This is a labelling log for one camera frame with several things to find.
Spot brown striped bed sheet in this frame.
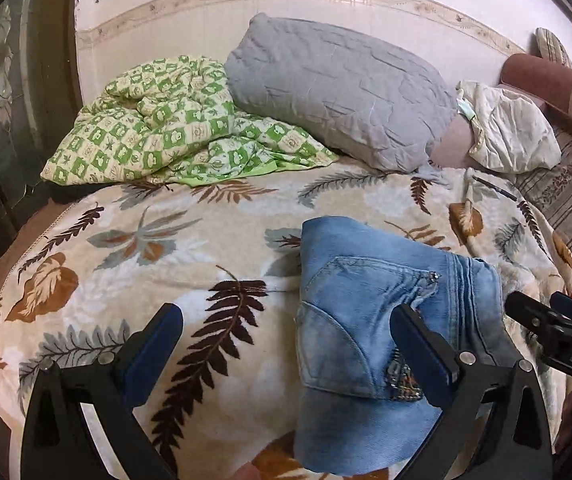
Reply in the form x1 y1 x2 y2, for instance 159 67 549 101
513 127 572 286

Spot black pen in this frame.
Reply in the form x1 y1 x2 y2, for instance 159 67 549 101
472 175 518 202

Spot light green face mask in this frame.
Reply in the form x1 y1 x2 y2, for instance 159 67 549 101
458 97 481 121

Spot green checkered quilt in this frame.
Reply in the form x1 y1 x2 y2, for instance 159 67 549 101
40 55 339 188

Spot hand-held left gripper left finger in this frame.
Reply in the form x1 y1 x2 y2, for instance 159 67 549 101
21 302 184 480

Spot blue denim pants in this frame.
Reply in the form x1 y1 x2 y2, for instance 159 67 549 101
293 216 521 476

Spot grey quilted pillow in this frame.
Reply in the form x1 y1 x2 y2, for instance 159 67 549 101
224 12 459 172

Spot leaf print blanket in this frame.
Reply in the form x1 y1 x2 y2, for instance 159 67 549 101
0 162 572 480

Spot striped pillow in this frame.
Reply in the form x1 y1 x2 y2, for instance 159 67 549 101
536 27 572 68

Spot cream crumpled cloth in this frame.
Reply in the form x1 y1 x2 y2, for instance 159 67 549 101
456 80 562 175

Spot pink ribbed cloth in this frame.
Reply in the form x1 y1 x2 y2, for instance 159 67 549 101
428 115 481 171

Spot wooden door with glass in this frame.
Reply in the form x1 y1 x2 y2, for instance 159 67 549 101
0 0 82 231

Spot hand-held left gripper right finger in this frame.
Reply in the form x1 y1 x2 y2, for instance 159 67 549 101
390 302 554 480

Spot mauve bolster cushion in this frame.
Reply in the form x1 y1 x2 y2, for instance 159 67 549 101
498 52 572 146

